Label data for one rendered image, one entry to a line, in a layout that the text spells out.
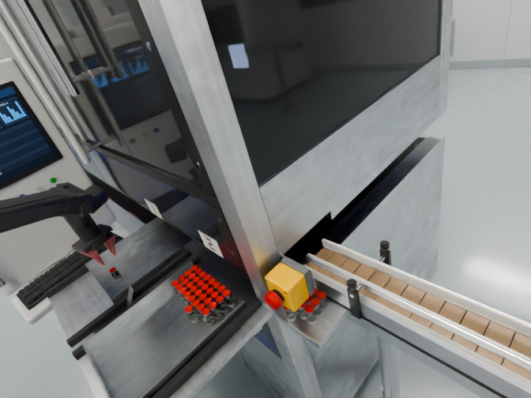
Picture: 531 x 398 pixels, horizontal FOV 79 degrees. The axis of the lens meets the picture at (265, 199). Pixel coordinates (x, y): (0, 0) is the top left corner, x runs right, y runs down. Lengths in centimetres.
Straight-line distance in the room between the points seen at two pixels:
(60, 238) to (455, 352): 143
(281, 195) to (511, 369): 49
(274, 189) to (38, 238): 113
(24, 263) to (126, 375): 83
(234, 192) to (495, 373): 53
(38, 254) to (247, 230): 110
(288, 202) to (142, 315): 53
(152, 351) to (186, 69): 66
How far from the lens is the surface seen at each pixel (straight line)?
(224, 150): 57
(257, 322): 83
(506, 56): 517
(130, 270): 117
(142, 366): 90
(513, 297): 205
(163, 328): 93
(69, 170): 156
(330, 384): 132
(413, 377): 172
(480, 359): 71
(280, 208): 70
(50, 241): 160
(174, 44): 52
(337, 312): 81
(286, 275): 69
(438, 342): 71
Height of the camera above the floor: 153
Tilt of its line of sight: 32 degrees down
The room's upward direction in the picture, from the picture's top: 17 degrees counter-clockwise
